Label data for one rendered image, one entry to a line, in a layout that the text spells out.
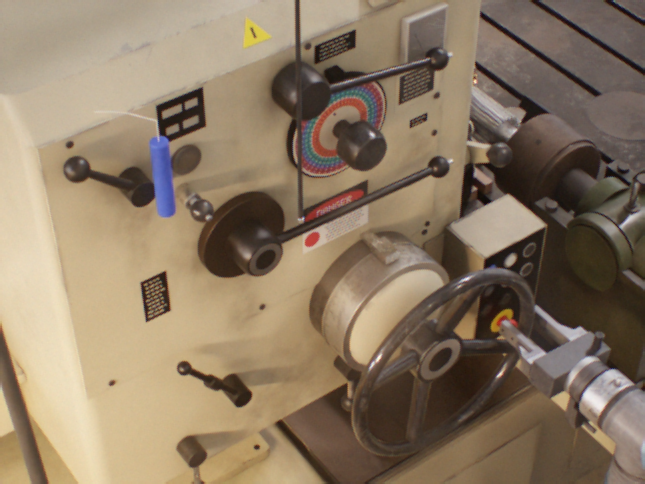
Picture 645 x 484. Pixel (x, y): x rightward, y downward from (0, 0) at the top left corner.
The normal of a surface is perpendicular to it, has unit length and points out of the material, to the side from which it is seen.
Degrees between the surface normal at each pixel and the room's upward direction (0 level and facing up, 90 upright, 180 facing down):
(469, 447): 90
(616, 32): 0
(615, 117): 0
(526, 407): 90
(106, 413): 90
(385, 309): 65
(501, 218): 0
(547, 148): 24
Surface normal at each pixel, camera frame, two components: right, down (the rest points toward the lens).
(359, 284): -0.45, -0.38
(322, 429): 0.00, -0.73
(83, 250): 0.58, 0.56
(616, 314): -0.81, 0.40
